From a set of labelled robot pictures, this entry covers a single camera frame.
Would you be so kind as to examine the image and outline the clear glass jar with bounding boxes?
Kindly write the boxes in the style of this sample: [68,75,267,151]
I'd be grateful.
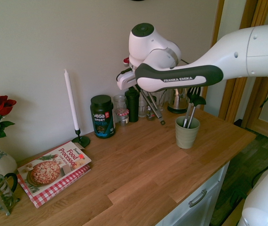
[113,94,127,111]

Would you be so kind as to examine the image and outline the stainless steel kettle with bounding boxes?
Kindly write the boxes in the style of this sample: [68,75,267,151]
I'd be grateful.
[166,88,190,115]

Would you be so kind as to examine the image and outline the small jar red gingham lid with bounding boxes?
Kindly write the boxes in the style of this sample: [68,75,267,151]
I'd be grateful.
[115,108,130,127]

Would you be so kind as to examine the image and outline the Food Processor cookbook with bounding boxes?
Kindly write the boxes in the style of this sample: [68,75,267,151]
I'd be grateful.
[17,140,93,197]

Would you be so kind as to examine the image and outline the clear drinking glass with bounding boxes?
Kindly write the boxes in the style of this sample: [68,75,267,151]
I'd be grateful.
[138,94,148,118]

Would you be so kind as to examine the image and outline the red checkered book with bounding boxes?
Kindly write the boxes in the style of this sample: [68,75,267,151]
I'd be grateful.
[16,164,92,209]

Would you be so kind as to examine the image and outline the metal drawer handle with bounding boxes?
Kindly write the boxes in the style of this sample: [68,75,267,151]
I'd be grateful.
[188,190,208,208]

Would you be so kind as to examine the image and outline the white kitchen cabinet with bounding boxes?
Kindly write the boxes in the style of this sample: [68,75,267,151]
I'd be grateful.
[156,161,230,226]

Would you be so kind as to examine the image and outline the white floral jug vase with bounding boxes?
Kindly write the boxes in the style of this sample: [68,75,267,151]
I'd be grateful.
[0,138,18,209]

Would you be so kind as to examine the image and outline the wide wooden door frame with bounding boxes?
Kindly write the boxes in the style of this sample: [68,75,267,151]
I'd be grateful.
[218,0,268,134]

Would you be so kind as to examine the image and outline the green lid spice jar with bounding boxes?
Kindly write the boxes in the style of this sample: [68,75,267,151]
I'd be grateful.
[145,103,157,121]

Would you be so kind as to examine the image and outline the black floor cable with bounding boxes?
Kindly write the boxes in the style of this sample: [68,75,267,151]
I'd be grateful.
[251,162,268,187]

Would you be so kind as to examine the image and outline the black steel tongs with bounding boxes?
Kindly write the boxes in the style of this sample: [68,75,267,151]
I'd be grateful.
[139,89,166,126]

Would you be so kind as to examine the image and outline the black Vega protein tub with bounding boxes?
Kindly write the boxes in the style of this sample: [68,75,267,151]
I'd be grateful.
[90,94,117,139]

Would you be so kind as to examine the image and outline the black candle holder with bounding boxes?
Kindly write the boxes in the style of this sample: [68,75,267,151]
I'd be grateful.
[71,128,91,146]

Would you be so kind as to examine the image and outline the black slotted spatula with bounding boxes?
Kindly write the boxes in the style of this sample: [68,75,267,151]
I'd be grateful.
[183,87,201,129]

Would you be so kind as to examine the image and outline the narrow wooden wall trim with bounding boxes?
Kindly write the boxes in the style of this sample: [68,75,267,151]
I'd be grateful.
[208,0,226,47]

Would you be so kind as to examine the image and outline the green ribbed ceramic utensil holder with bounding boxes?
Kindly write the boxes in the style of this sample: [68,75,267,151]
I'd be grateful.
[175,116,200,149]

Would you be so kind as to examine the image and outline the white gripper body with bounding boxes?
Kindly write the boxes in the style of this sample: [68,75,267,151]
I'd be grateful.
[116,70,140,91]

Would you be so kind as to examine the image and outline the tall white candle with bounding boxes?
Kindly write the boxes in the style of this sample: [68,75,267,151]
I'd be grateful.
[63,68,80,131]

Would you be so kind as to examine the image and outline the black shaker bottle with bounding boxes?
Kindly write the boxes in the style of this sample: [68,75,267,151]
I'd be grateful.
[124,87,141,123]

